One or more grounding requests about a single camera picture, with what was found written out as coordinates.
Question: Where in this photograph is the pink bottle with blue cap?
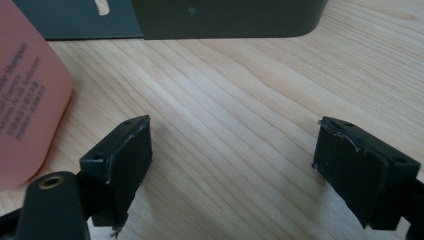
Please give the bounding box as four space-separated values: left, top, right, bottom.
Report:
0 0 74 192

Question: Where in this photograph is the black slotted corner shelf tray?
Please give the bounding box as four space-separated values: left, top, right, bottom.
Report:
12 0 329 41

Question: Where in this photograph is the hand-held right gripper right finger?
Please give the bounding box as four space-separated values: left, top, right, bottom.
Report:
312 115 422 231

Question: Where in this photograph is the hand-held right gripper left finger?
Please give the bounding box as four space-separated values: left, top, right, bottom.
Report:
79 114 154 238

